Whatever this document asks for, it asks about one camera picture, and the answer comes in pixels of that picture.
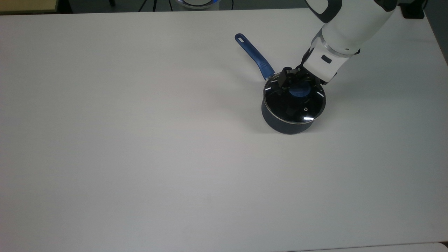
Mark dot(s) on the white robot base blue light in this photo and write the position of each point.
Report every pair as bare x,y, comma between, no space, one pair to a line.
199,3

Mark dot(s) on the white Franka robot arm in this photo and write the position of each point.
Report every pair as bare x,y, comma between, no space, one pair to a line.
350,28

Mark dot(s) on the glass lid with blue knob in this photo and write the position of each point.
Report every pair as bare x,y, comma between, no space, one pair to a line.
297,109

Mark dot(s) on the tan wooden board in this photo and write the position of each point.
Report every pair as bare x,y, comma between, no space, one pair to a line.
28,5

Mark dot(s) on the black table clamp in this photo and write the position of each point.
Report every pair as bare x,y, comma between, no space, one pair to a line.
413,8

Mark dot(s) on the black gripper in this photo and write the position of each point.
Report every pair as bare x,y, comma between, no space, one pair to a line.
303,64

